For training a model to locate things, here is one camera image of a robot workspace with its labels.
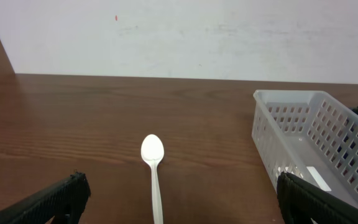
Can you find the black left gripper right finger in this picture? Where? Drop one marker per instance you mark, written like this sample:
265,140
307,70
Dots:
301,202

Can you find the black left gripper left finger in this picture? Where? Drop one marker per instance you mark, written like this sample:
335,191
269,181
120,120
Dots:
61,202

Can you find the clear perforated plastic basket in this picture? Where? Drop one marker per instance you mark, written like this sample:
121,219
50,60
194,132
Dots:
311,135

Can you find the white plastic spoon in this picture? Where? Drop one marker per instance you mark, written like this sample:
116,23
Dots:
152,153

